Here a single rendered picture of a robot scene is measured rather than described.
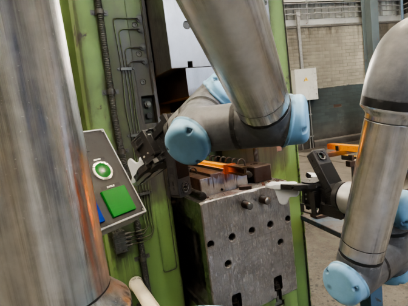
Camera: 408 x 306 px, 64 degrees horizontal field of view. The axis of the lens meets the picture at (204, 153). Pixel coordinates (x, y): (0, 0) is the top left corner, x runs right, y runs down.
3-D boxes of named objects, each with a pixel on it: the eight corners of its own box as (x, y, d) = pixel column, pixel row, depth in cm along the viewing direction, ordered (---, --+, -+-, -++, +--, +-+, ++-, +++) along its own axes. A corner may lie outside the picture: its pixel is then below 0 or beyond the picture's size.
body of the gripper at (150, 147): (152, 139, 79) (181, 110, 72) (169, 170, 78) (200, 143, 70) (127, 144, 73) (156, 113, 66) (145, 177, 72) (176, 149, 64)
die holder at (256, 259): (297, 288, 130) (288, 180, 125) (216, 326, 113) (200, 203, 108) (225, 245, 180) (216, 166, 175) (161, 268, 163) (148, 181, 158)
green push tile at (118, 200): (137, 208, 88) (124, 184, 89) (114, 216, 82) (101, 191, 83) (133, 210, 89) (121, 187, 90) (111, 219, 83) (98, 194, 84)
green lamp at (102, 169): (113, 176, 88) (111, 161, 87) (96, 180, 85) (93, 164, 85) (111, 175, 90) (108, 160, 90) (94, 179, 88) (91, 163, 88)
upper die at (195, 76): (237, 91, 119) (235, 65, 118) (189, 96, 111) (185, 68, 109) (189, 101, 157) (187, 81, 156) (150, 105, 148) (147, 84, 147)
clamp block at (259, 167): (272, 179, 129) (271, 163, 128) (255, 183, 125) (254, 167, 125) (255, 175, 140) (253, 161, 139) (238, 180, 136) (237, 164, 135)
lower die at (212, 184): (248, 185, 124) (245, 163, 123) (201, 197, 115) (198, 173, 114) (198, 173, 161) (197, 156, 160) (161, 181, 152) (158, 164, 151)
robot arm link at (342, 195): (349, 187, 69) (374, 180, 72) (331, 184, 73) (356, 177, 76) (351, 221, 70) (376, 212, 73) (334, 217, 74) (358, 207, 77)
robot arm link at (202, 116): (222, 121, 45) (237, 89, 54) (153, 129, 50) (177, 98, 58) (234, 166, 49) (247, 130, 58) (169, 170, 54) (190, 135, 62)
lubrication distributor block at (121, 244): (135, 257, 116) (129, 221, 114) (117, 263, 113) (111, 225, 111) (132, 254, 119) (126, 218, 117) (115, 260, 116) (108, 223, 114)
